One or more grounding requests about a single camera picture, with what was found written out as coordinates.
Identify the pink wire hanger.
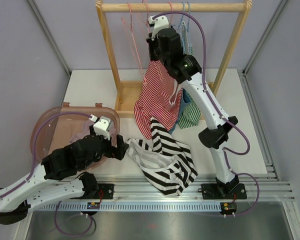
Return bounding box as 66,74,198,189
121,2,144,78
134,0,150,75
167,1,174,29

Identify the red white striped tank top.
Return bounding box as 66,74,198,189
133,61,182,139

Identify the black white striped tank top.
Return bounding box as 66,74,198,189
126,117,198,196

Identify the pink tank top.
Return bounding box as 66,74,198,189
69,120,94,144

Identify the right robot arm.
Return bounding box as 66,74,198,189
146,27,239,198

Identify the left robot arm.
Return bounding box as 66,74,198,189
0,133,129,225

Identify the blue tank top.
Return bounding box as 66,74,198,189
168,23,194,133

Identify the green white striped tank top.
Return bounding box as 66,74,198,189
178,21,201,129

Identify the pink plastic basin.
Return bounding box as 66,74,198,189
30,102,120,163

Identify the wooden clothes rack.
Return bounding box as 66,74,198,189
95,0,252,119

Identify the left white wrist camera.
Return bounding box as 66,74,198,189
89,114,114,140

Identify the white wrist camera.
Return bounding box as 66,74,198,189
89,114,114,140
147,15,170,41

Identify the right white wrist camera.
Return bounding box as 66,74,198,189
147,15,170,41

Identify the aluminium mounting rail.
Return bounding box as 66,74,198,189
96,177,296,202

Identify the blue wire hanger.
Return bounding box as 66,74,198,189
182,1,191,34
177,2,186,33

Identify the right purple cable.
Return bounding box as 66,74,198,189
152,12,260,217

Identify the purple cable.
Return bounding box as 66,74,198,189
152,12,260,217
0,111,97,236

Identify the white slotted cable duct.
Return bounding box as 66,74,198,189
39,201,222,212

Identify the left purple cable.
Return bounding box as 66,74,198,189
0,111,97,236

